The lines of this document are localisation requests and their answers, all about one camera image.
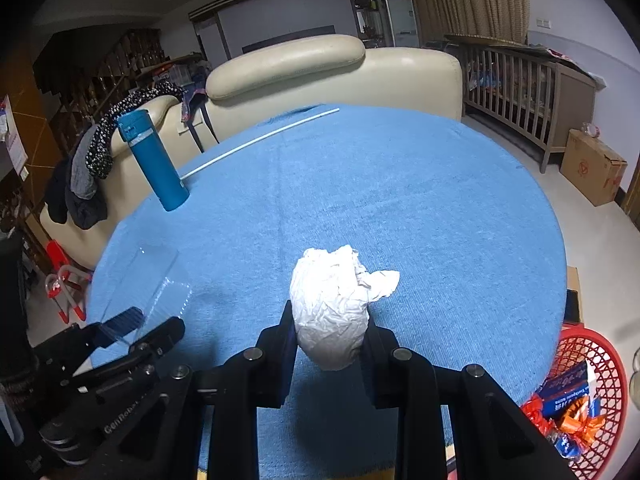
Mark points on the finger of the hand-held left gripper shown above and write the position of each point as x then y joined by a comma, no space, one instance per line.
160,335
120,327

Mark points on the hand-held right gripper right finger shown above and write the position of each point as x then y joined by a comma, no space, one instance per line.
380,365

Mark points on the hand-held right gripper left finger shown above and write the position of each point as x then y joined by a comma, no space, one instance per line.
286,360

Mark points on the clear plastic packaging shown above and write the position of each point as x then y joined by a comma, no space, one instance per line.
155,285

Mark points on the white paper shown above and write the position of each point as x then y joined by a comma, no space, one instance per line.
330,310

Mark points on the blue toothpaste box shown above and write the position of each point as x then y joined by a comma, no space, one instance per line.
567,390

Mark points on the red plastic basket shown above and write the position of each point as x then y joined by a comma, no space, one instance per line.
610,375

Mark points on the red stool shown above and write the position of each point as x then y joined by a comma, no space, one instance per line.
67,280

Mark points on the dark garment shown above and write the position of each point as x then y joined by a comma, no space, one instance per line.
80,212

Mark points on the grey garment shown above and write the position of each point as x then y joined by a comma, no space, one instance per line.
82,170

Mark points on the orange candy wrapper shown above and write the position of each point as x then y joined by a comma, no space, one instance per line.
580,420
537,412

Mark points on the blue insulated bottle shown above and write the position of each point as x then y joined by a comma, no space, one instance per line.
152,160

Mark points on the black floral garment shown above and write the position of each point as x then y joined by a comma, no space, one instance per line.
107,130

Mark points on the thin white rod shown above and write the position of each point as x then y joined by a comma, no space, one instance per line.
260,136

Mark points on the purple bag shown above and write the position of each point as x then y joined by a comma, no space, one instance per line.
192,105

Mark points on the dark wooden shelving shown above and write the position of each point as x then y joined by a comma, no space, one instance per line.
110,65

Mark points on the cream leather sofa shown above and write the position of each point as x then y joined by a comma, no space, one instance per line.
325,75

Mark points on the cardboard box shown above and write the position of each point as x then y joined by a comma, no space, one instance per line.
590,165

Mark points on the wooden crib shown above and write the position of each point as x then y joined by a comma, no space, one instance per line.
520,90

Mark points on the white standing air conditioner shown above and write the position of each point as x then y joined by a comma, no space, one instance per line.
402,22

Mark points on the glass display cabinet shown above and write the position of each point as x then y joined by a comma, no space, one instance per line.
365,10

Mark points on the beige curtain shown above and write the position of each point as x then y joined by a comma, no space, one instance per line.
470,0

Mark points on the white wall notice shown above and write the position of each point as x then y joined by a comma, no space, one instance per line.
12,140

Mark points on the white wall socket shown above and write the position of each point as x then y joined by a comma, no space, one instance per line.
543,22

